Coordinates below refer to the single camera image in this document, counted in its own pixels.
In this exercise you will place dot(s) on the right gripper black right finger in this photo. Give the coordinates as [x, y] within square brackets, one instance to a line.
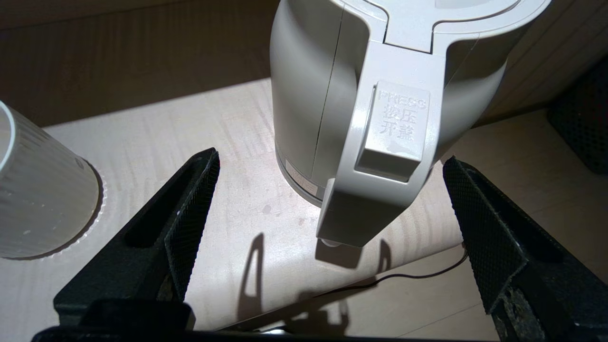
[532, 275]

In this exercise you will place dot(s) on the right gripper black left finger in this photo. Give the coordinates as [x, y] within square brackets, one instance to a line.
[142, 266]

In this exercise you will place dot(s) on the white electric kettle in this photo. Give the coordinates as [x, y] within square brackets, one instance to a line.
[380, 71]

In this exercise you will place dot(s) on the white ribbed ceramic cup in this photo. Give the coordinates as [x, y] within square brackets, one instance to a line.
[42, 199]

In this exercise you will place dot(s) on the green mesh basket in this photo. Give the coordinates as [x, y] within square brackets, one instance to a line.
[584, 123]

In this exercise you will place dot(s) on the beige shelf side table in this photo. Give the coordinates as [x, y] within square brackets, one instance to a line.
[142, 57]

